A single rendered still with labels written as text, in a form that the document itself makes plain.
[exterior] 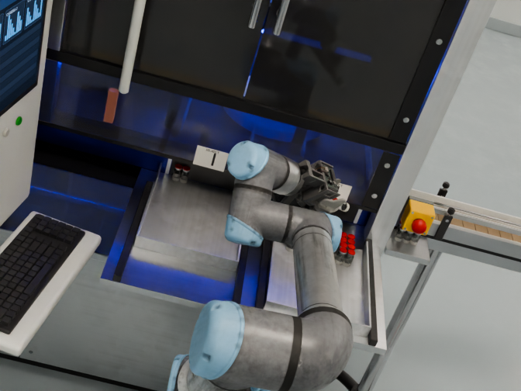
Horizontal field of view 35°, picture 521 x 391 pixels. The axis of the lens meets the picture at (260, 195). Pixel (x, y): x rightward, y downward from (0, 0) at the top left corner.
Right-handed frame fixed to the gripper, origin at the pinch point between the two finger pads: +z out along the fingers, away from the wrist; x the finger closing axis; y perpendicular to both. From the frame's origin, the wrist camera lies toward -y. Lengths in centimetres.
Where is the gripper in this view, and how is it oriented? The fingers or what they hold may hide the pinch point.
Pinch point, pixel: (330, 202)
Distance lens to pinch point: 182.7
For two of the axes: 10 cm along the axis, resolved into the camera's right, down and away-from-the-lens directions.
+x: -1.9, -8.9, 4.1
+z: 6.0, 2.3, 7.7
